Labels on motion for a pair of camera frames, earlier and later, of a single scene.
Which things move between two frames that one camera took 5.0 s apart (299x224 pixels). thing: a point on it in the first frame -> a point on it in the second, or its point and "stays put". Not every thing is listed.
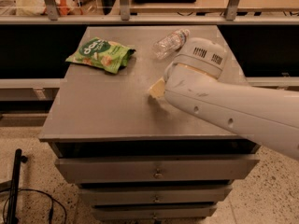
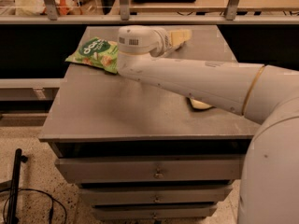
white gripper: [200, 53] -> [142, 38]
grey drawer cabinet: [135, 158] stays put
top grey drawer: [153, 170] stays put
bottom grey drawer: [154, 212] stays put
